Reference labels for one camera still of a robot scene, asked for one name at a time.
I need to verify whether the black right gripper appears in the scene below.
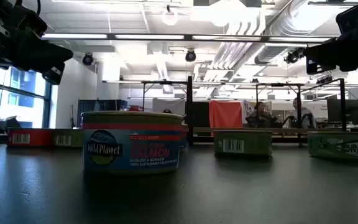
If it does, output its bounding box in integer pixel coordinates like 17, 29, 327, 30
303, 33, 358, 72

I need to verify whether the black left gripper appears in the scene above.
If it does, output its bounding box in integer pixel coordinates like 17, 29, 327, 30
0, 28, 74, 72

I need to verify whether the red seafood can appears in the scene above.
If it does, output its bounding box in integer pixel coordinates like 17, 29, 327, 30
7, 128, 55, 147

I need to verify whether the green albacore tuna can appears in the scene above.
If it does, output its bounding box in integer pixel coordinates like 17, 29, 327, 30
213, 129, 273, 157
307, 131, 358, 161
53, 129, 85, 147

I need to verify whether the blue salmon can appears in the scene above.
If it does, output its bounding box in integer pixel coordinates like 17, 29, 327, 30
81, 111, 185, 175

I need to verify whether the black hanging round lamp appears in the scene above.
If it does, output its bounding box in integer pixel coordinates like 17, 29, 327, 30
82, 52, 94, 66
283, 47, 305, 65
185, 49, 197, 63

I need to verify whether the black computer monitor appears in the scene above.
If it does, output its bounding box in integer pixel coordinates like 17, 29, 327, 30
327, 98, 358, 126

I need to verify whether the large room window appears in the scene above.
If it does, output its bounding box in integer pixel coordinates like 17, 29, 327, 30
0, 63, 53, 130

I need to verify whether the person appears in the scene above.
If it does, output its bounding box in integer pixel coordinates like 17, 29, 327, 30
246, 101, 283, 129
286, 97, 317, 129

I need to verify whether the orange cloth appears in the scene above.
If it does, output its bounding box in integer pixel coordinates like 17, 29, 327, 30
209, 100, 244, 129

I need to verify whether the round white ceiling lamp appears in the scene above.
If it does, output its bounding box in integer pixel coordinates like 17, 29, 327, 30
162, 5, 179, 26

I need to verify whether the white cloth panel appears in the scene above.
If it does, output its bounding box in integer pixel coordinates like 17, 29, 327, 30
152, 98, 186, 116

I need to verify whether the black overhead light beam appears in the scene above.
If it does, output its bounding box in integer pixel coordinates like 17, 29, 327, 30
40, 32, 334, 44

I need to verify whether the black flat panel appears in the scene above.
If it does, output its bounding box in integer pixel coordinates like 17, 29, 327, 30
193, 101, 211, 128

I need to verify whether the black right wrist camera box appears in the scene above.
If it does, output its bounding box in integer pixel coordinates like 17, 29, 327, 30
305, 57, 337, 75

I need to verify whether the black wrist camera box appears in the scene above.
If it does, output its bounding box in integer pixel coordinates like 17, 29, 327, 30
42, 62, 66, 86
305, 57, 337, 75

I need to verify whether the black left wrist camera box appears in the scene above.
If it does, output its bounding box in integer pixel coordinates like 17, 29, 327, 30
42, 62, 66, 86

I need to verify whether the silver ventilation duct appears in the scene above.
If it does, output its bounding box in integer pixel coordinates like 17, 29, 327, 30
253, 0, 326, 66

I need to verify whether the black metal workstation frame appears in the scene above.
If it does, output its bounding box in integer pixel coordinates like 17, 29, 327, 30
141, 80, 188, 112
255, 77, 347, 133

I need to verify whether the black vertical frame post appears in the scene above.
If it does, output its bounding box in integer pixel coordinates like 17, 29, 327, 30
186, 75, 195, 146

